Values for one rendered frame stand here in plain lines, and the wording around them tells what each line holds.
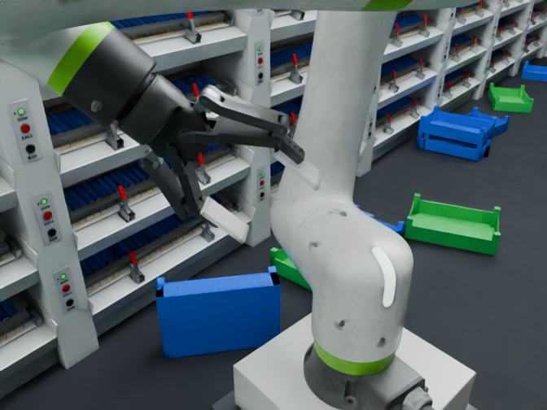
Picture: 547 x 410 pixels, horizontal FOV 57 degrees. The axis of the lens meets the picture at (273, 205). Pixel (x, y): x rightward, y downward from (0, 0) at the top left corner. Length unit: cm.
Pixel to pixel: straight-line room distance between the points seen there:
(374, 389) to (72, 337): 85
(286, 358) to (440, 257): 103
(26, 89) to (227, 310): 66
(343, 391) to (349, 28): 49
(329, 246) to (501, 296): 107
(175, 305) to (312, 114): 69
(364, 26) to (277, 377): 52
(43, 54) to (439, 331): 122
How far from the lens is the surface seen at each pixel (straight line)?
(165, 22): 136
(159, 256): 150
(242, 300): 126
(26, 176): 114
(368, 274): 63
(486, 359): 145
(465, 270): 174
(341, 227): 69
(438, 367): 87
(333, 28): 70
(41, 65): 55
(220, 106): 54
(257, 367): 83
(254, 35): 148
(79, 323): 137
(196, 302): 125
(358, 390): 76
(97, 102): 54
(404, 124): 254
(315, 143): 73
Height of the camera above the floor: 98
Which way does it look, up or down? 29 degrees down
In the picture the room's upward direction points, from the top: straight up
